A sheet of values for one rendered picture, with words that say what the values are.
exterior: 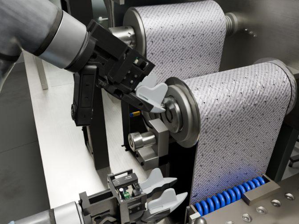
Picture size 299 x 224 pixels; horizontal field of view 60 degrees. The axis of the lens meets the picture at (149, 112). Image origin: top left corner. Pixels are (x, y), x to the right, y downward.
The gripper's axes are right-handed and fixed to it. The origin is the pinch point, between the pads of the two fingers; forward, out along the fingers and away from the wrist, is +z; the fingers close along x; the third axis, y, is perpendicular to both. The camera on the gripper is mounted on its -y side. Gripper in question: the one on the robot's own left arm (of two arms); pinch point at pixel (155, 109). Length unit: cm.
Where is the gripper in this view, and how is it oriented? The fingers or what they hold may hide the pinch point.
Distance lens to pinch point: 52.2
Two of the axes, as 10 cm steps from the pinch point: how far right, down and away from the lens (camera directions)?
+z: 6.9, 3.7, 6.2
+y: 5.8, -7.9, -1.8
